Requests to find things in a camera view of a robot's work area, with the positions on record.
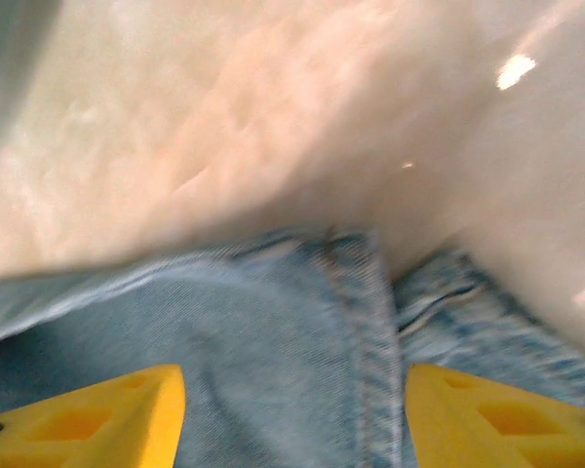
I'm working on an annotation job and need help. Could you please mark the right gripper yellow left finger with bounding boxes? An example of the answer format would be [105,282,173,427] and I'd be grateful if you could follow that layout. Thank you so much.
[0,363,187,468]

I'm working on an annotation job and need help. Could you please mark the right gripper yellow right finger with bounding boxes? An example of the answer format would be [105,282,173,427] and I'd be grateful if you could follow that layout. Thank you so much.
[405,361,585,468]

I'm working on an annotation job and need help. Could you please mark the light blue denim jeans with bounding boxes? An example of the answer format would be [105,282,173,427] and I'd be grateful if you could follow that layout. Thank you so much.
[0,226,585,468]

